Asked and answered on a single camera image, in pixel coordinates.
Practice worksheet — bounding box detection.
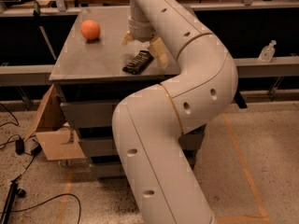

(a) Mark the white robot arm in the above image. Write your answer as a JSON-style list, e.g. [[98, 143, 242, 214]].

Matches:
[[112, 0, 238, 224]]

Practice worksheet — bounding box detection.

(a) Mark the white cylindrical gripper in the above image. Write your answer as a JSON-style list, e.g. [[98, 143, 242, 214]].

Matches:
[[121, 17, 168, 69]]

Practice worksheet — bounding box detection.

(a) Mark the grey metal rail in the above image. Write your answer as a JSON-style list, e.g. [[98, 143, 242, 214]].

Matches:
[[0, 56, 299, 87]]

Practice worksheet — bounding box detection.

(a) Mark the grey drawer cabinet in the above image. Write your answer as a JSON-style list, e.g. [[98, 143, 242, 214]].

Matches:
[[49, 6, 207, 179]]

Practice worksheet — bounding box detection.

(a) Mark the black rxbar chocolate bar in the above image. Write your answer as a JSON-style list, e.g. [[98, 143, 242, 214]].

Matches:
[[122, 50, 153, 75]]

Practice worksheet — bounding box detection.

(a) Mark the black power adapter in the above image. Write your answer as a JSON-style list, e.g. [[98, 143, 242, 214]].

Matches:
[[15, 138, 24, 155]]

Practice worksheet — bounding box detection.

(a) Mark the brown cardboard box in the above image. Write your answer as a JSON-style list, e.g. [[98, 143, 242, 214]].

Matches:
[[24, 85, 84, 161]]

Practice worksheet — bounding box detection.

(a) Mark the clear sanitizer bottle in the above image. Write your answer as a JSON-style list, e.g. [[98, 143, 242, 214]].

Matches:
[[259, 40, 277, 63]]

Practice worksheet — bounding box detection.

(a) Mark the black floor cable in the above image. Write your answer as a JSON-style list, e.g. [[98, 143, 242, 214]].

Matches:
[[0, 103, 82, 224]]

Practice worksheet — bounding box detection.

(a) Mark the black stand leg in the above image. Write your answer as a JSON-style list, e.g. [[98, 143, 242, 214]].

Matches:
[[0, 182, 26, 224]]

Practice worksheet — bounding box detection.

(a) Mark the orange fruit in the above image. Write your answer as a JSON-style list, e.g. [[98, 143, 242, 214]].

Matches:
[[80, 20, 101, 40]]

